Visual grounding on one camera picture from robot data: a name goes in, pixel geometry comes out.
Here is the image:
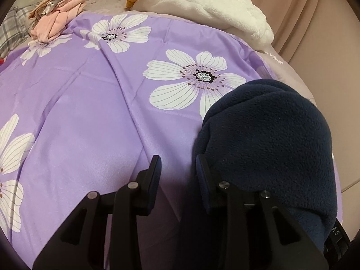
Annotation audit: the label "navy fleece jacket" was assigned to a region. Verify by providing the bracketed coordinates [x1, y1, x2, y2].
[194, 79, 338, 259]

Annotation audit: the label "grey plaid pillow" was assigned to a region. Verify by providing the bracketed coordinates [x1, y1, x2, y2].
[0, 1, 43, 59]

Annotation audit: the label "pink folded clothes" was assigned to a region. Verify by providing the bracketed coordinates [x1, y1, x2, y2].
[29, 0, 88, 42]

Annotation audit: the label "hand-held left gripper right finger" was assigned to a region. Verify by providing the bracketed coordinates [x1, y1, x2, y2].
[196, 153, 329, 270]

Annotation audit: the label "white plush goose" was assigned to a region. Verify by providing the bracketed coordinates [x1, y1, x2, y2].
[124, 0, 275, 53]

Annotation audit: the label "pink curtain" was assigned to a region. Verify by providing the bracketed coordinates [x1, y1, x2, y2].
[219, 0, 328, 62]

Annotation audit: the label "purple floral bed sheet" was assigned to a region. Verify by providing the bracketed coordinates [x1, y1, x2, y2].
[0, 14, 343, 270]

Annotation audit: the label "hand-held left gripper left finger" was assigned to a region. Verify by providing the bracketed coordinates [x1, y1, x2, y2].
[32, 155, 162, 270]

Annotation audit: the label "beige patterned garment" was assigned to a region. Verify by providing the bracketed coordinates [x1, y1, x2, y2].
[28, 0, 85, 18]

